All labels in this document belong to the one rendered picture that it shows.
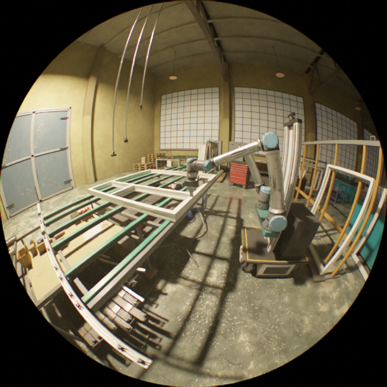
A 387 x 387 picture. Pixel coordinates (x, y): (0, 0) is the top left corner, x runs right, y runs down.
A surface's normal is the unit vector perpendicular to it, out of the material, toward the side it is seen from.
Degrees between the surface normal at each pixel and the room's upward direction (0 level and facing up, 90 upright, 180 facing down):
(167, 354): 0
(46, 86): 90
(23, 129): 90
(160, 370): 0
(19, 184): 90
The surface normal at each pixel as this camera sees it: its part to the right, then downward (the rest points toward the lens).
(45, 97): 0.93, 0.14
